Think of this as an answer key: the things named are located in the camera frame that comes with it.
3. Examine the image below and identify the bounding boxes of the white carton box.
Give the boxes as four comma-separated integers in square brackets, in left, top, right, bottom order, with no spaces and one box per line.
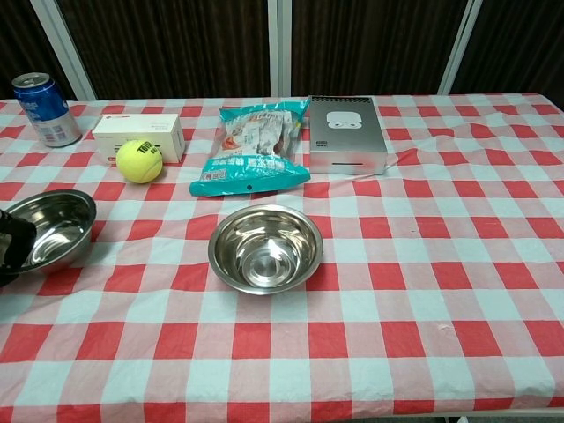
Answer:
[92,113,186,167]

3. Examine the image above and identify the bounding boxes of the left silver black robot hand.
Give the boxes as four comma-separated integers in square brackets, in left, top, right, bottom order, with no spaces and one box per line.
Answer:
[0,209,37,287]

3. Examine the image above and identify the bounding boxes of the yellow tennis ball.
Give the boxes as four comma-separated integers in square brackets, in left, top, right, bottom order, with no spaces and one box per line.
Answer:
[115,139,163,184]

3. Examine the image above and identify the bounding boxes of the blue drink can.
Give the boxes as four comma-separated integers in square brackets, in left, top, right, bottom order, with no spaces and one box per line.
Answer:
[11,72,84,148]

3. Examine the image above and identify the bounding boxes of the dark brown partition panel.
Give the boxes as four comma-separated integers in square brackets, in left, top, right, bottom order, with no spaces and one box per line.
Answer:
[56,0,271,99]
[0,0,76,101]
[453,0,564,111]
[290,0,468,96]

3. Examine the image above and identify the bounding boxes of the silver metal box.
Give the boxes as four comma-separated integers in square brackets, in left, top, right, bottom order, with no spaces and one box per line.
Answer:
[308,95,390,176]

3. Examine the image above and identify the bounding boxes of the teal snack bag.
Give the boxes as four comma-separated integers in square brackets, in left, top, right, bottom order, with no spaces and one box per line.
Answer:
[189,97,312,198]

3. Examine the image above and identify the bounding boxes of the red white checkered tablecloth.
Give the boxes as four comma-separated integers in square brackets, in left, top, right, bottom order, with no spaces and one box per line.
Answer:
[0,93,564,423]

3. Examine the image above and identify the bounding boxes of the white partition post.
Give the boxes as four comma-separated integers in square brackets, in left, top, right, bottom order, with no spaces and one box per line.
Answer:
[267,0,293,97]
[438,0,484,95]
[30,0,96,100]

